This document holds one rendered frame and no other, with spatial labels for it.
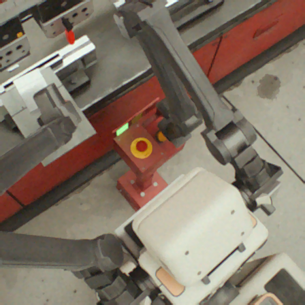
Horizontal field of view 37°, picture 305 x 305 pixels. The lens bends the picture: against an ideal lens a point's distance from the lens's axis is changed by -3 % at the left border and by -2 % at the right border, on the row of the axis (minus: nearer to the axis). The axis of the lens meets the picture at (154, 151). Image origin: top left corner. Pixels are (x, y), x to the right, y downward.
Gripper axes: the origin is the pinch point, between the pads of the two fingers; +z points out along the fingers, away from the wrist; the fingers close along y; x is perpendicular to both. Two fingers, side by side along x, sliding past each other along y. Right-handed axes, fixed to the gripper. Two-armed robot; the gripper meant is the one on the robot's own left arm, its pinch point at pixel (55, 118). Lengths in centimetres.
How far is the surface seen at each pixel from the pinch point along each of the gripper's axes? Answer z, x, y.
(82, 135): 2.9, 8.7, -4.1
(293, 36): 94, 44, -144
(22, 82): 15.0, -12.8, 1.6
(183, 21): 21, -2, -56
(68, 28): -9.3, -18.9, -14.3
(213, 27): 20, 5, -65
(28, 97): 12.3, -8.1, 2.4
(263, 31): 47, 22, -99
